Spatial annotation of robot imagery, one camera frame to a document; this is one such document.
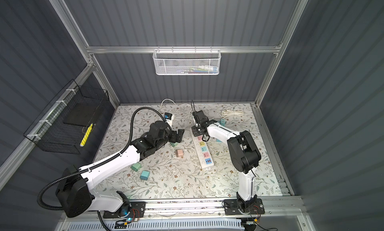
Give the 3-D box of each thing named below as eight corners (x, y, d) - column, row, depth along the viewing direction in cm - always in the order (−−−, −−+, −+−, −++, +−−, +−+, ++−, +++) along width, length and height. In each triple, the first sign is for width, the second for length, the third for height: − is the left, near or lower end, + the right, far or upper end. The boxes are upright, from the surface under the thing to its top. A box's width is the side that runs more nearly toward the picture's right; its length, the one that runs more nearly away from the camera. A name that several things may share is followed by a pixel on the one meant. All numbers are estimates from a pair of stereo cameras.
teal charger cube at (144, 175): (140, 180, 85) (139, 179, 83) (142, 171, 88) (141, 170, 87) (148, 180, 85) (147, 179, 83) (150, 171, 88) (149, 170, 87)
